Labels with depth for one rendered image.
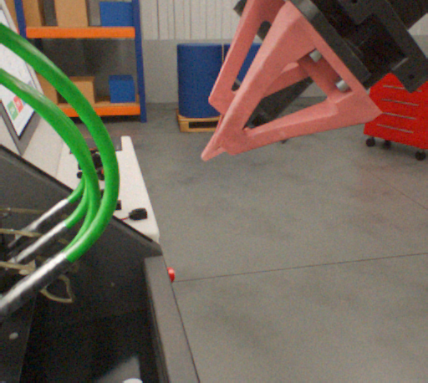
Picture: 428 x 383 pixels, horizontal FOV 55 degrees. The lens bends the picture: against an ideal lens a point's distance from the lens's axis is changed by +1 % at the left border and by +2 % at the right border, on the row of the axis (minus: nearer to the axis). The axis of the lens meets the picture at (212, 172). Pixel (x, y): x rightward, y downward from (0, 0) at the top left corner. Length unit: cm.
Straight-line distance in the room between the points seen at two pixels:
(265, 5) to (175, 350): 48
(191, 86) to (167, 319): 462
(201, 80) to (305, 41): 495
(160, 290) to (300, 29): 58
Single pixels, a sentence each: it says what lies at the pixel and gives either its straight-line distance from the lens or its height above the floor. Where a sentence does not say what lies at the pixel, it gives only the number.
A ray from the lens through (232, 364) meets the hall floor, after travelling 191.
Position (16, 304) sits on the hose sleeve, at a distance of 44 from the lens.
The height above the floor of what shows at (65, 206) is 111.
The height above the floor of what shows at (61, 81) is 133.
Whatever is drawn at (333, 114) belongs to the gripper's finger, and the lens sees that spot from 21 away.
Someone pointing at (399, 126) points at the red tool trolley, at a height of 31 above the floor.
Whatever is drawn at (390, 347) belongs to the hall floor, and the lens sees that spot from 212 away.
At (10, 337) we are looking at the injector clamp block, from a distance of 64.
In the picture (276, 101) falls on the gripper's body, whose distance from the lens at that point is 48.
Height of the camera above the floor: 138
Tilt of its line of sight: 21 degrees down
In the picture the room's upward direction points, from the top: straight up
